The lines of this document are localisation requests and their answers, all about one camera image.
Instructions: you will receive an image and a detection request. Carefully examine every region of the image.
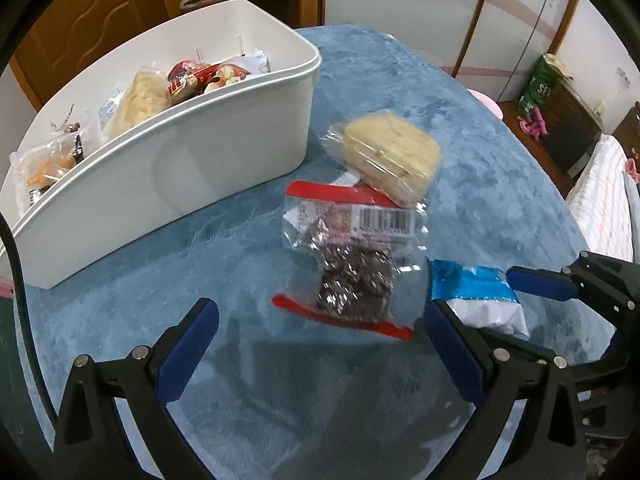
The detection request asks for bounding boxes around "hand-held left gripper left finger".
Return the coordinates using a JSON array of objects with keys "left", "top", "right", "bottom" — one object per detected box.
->
[{"left": 52, "top": 297, "right": 221, "bottom": 480}]

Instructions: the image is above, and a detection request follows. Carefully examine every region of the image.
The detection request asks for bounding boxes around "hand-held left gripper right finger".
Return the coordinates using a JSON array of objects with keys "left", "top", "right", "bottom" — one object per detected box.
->
[{"left": 424, "top": 299, "right": 591, "bottom": 480}]

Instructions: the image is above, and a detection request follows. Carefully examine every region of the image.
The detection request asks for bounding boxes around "small red white snack packet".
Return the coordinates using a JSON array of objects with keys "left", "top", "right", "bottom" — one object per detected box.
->
[{"left": 202, "top": 49, "right": 271, "bottom": 93}]

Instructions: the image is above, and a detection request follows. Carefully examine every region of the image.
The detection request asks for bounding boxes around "white plastic bin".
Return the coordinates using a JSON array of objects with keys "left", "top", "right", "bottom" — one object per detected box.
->
[{"left": 0, "top": 0, "right": 322, "bottom": 291}]

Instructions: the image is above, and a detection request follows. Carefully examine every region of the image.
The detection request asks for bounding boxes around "yellow crispy snack packet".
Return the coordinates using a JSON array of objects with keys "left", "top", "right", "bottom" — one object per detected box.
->
[{"left": 107, "top": 66, "right": 171, "bottom": 136}]

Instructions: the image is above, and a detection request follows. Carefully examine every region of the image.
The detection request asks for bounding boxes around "green bag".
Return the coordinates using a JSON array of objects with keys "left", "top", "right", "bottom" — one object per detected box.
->
[{"left": 517, "top": 54, "right": 576, "bottom": 116}]

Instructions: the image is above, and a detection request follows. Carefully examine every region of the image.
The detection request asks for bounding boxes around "striped bedding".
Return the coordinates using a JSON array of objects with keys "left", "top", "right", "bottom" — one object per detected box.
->
[{"left": 565, "top": 135, "right": 640, "bottom": 261}]

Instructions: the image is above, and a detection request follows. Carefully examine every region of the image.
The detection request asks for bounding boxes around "pink stool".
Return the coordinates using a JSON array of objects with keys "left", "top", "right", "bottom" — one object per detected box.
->
[{"left": 470, "top": 89, "right": 505, "bottom": 121}]

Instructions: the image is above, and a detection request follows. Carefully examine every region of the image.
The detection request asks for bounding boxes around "dark wooden cabinet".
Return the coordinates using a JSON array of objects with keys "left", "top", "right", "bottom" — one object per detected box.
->
[{"left": 542, "top": 77, "right": 608, "bottom": 178}]

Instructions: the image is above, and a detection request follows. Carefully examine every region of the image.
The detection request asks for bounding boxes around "wooden door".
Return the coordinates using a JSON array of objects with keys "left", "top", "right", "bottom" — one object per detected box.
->
[{"left": 10, "top": 0, "right": 168, "bottom": 111}]

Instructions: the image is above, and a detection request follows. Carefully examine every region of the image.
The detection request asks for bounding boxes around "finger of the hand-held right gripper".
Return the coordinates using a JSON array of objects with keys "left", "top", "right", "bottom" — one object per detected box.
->
[{"left": 506, "top": 251, "right": 640, "bottom": 318}]

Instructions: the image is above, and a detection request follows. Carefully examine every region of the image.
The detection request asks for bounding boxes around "clear red dark snack packet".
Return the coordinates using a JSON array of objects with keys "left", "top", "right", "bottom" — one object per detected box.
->
[{"left": 272, "top": 180, "right": 428, "bottom": 342}]

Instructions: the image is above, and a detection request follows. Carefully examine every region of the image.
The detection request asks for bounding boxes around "clear brown cookie packet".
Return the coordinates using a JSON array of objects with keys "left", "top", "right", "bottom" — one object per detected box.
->
[{"left": 10, "top": 120, "right": 98, "bottom": 206}]

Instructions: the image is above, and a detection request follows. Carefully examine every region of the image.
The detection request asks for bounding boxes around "blue white snack packet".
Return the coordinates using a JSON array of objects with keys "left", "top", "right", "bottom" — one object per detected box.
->
[{"left": 427, "top": 259, "right": 531, "bottom": 338}]

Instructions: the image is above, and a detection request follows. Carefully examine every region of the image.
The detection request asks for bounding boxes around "black cable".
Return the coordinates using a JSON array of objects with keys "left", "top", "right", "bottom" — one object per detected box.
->
[{"left": 0, "top": 220, "right": 61, "bottom": 431}]

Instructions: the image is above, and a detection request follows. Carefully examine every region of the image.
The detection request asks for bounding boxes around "pink toy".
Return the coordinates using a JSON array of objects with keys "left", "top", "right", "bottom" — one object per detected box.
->
[{"left": 519, "top": 110, "right": 548, "bottom": 140}]

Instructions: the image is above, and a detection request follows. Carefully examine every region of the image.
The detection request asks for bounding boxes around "round pale cake packet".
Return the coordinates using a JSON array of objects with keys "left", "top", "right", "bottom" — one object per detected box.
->
[{"left": 325, "top": 112, "right": 443, "bottom": 208}]

